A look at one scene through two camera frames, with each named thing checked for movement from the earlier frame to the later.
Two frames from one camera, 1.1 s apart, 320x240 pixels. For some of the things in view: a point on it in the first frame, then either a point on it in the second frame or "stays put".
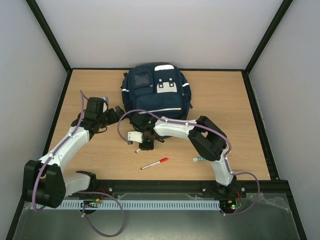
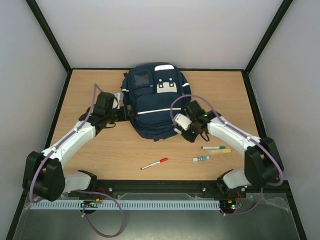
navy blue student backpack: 161,88 stays put
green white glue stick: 198,159 stays put
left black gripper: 114,118 -> 125,117
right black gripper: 146,144 -> 186,135
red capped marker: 162,160 stays put
